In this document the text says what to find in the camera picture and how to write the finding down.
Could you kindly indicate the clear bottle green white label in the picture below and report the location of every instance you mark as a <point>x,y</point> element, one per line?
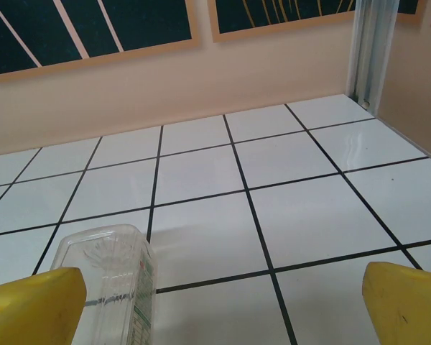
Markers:
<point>118,280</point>

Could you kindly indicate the aluminium frame post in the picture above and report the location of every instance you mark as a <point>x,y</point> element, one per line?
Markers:
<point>370,54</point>

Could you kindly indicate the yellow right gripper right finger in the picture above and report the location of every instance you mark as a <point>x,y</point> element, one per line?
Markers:
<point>409,309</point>

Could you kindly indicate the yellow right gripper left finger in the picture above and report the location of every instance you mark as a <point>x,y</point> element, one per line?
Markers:
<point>28,312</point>

